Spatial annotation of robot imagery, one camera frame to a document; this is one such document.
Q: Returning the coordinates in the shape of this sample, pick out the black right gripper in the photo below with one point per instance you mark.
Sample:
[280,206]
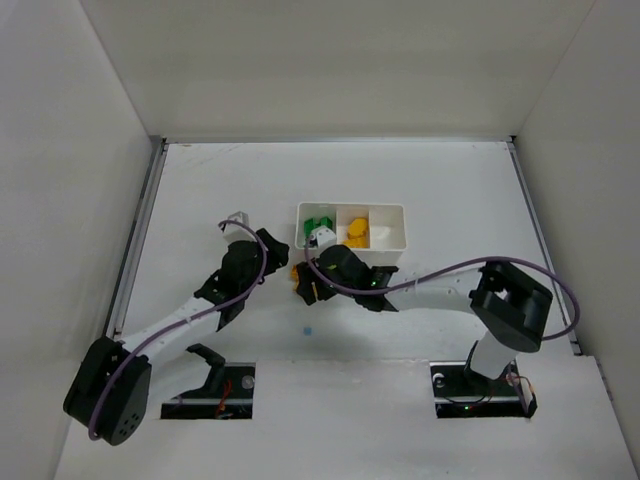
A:
[310,282]

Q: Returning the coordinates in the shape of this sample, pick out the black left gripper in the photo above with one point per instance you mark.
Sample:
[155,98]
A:
[270,248]

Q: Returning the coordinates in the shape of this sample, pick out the green lego plate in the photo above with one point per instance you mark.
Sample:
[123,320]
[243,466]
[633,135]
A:
[309,225]

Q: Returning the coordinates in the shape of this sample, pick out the yellow round lego brick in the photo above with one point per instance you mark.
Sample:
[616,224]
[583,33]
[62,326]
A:
[358,228]

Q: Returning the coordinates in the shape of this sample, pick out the green square lego brick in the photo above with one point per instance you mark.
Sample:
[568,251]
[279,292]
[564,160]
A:
[326,222]

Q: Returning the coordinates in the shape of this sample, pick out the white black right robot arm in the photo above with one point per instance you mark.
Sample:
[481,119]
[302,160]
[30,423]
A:
[512,306]

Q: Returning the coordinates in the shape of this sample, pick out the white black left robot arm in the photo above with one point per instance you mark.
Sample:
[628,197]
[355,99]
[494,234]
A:
[110,392]

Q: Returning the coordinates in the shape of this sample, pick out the yellow curved lego brick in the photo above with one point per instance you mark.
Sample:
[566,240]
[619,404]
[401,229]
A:
[300,276]

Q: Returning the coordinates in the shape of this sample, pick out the yellow lego brick under stack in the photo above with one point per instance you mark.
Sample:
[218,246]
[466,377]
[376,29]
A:
[357,243]

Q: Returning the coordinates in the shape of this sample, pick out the white three-compartment plastic bin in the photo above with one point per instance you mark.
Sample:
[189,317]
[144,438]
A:
[375,227]

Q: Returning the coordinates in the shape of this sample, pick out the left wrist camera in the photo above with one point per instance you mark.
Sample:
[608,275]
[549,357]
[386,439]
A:
[234,227]

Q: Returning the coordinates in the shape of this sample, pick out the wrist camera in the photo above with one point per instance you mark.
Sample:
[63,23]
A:
[234,227]
[321,238]

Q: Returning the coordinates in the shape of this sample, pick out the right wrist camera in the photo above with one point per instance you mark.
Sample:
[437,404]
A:
[321,238]

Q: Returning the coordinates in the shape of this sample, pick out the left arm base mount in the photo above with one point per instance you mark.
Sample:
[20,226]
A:
[215,388]

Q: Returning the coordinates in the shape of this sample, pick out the left aluminium table rail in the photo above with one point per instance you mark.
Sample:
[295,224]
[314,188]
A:
[121,297]

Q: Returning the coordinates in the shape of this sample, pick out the aluminium table rail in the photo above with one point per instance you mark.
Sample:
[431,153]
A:
[569,307]
[121,297]

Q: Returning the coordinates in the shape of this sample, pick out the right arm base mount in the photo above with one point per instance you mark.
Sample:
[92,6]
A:
[460,394]

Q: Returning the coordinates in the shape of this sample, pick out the right aluminium table rail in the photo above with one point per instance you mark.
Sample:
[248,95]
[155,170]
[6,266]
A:
[569,307]

